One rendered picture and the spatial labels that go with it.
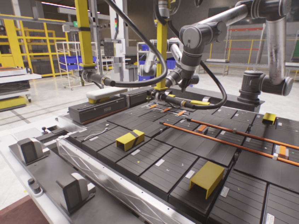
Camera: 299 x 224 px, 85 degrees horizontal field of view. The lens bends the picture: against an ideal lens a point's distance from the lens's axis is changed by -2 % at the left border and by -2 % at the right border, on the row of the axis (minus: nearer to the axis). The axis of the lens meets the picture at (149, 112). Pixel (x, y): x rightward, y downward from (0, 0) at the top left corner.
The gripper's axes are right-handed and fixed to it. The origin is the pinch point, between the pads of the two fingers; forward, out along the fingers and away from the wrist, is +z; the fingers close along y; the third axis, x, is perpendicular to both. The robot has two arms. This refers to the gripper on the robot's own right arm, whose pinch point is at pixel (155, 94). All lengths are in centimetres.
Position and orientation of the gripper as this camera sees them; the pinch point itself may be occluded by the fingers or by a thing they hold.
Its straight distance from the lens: 138.5
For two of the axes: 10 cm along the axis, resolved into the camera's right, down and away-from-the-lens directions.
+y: 4.0, 7.1, 5.8
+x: -5.9, -2.8, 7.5
